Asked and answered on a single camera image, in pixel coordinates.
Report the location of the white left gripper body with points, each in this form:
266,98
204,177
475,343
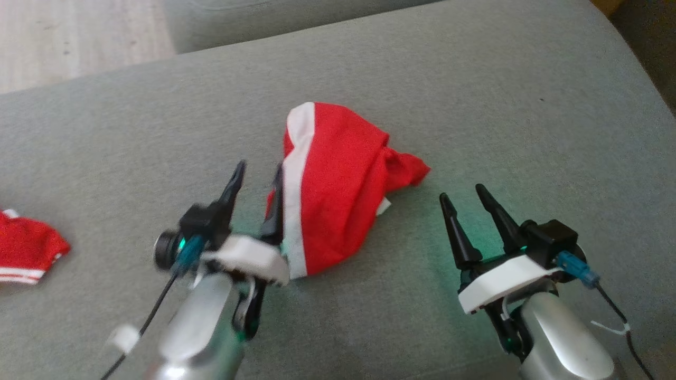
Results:
253,258

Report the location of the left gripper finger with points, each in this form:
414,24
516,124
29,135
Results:
232,195
274,216

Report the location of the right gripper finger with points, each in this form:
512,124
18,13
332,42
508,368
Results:
459,237
501,221

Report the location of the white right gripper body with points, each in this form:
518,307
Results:
501,279

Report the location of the red white striped garment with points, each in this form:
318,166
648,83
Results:
26,243

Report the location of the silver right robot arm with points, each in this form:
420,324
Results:
560,338

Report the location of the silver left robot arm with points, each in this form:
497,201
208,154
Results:
195,327

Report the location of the grey sofa seat cushion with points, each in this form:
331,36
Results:
475,79

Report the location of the grey sofa section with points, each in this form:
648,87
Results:
237,21

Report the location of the yellow furniture piece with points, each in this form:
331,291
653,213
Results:
604,4

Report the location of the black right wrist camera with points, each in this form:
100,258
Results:
552,237

